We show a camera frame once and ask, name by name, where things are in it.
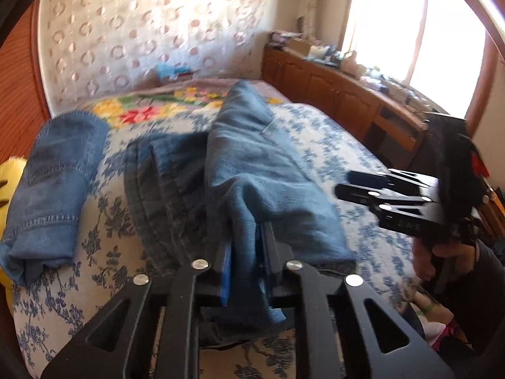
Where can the person's right forearm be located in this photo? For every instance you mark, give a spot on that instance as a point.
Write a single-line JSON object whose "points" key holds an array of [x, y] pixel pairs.
{"points": [[491, 284]]}

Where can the blue denim pants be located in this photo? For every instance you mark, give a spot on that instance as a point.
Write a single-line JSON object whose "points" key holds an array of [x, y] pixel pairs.
{"points": [[252, 173], [55, 189]]}

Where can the wooden slatted wardrobe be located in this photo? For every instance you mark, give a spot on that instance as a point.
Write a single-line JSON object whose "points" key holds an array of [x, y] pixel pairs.
{"points": [[23, 75]]}

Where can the colourful patterned cloth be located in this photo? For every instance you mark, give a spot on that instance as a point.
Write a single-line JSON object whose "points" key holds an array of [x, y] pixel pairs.
{"points": [[438, 325]]}

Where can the circle patterned wall curtain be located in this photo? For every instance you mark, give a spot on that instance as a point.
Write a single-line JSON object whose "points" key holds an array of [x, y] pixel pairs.
{"points": [[150, 23]]}

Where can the window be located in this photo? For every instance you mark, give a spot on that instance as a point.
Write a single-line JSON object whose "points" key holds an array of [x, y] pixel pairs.
{"points": [[414, 27]]}

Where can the colourful floral blanket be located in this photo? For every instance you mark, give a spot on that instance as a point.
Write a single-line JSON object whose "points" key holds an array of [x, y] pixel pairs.
{"points": [[158, 106]]}

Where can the folded blue denim pants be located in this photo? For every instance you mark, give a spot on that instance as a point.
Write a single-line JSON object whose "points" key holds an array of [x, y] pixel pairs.
{"points": [[55, 189]]}

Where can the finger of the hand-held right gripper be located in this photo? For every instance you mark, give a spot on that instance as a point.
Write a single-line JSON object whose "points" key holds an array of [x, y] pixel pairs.
{"points": [[367, 179], [355, 196]]}

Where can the light blue cloth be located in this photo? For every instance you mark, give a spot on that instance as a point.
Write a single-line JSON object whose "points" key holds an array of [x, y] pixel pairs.
{"points": [[169, 70]]}

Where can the person's right hand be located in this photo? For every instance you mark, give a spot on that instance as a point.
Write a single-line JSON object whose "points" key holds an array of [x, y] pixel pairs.
{"points": [[424, 262]]}

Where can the open cardboard box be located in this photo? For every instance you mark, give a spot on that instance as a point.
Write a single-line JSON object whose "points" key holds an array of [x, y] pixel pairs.
{"points": [[300, 46]]}

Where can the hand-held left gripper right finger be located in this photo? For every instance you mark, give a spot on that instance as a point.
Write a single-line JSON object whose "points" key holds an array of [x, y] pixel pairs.
{"points": [[276, 272]]}

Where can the wooden sideboard cabinet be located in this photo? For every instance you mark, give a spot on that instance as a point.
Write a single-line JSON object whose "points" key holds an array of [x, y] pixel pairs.
{"points": [[339, 94]]}

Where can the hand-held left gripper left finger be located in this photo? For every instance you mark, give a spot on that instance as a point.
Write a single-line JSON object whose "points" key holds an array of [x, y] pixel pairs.
{"points": [[226, 280]]}

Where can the yellow plush toy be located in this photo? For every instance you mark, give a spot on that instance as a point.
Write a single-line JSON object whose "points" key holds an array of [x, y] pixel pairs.
{"points": [[10, 181]]}

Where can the white window curtain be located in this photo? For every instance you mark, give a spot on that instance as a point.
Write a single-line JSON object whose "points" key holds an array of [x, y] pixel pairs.
{"points": [[323, 4]]}

